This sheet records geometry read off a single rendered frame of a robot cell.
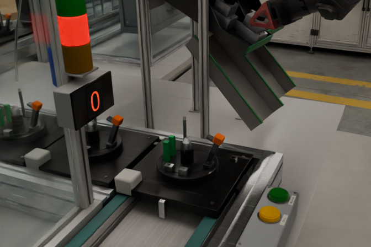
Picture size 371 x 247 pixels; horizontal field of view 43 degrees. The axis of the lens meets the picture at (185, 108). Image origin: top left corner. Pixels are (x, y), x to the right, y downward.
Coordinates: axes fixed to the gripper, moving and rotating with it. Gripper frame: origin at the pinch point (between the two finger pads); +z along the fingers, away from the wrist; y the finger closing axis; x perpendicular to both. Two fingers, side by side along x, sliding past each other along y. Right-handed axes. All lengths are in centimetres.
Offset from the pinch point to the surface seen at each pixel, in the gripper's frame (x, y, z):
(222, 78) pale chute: 10.8, 7.6, 10.4
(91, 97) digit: 3, 50, 6
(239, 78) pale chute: 13.0, -2.6, 12.7
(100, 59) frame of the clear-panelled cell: -9, -35, 108
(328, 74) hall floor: 65, -301, 137
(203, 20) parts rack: -4.2, 11.5, 6.9
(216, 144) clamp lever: 21.9, 27.5, 1.8
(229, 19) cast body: -2.7, 3.8, 5.1
